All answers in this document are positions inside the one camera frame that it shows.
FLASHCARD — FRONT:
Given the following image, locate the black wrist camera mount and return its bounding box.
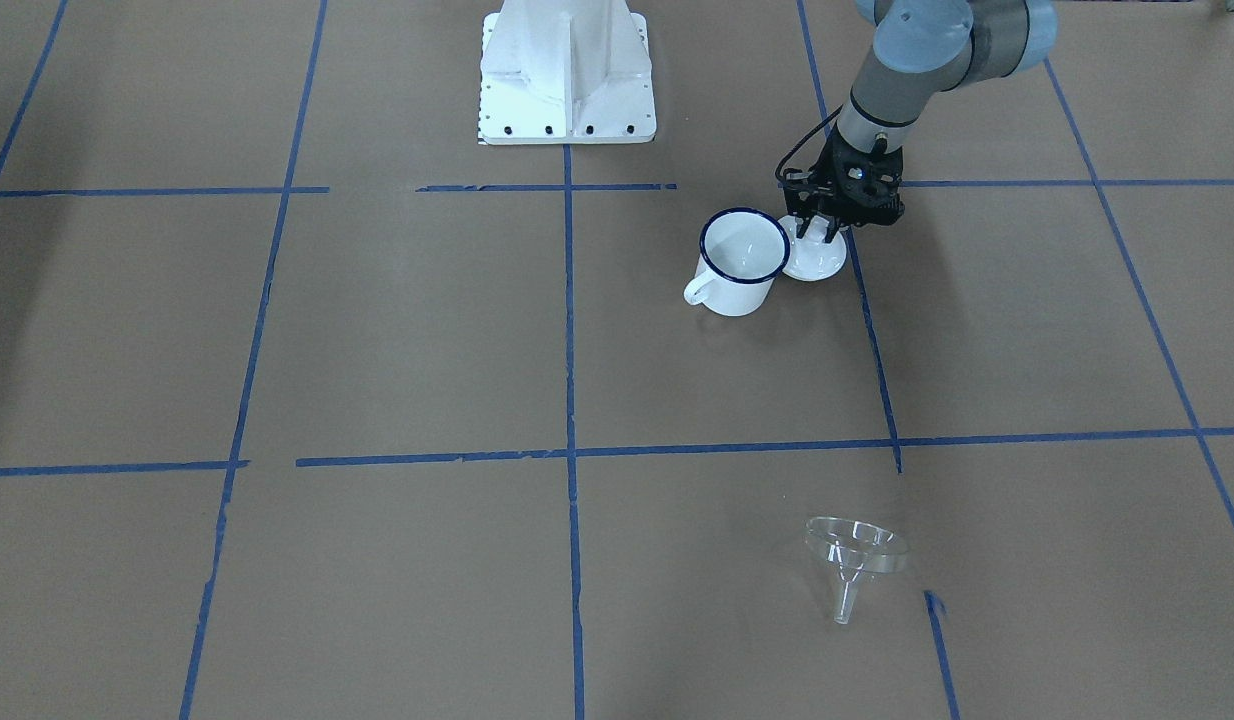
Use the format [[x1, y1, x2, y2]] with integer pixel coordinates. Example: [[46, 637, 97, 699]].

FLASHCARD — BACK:
[[774, 128, 905, 227]]

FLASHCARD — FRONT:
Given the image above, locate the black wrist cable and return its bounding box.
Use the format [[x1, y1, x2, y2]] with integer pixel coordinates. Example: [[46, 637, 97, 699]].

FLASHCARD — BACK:
[[775, 106, 844, 191]]

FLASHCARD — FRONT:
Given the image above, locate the white patterned mug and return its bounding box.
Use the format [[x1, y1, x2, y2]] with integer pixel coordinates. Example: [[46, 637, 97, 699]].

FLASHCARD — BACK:
[[682, 207, 791, 316]]

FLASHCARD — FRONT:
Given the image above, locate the white ceramic lid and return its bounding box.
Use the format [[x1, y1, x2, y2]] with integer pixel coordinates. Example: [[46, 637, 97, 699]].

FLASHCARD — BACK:
[[780, 215, 847, 282]]

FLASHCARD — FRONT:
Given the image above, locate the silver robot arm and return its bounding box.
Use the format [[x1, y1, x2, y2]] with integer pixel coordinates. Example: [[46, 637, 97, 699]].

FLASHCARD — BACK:
[[774, 1, 1059, 240]]

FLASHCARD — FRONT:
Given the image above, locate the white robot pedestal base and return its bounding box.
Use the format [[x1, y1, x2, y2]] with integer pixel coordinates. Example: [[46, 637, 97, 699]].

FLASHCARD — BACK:
[[478, 1, 658, 146]]

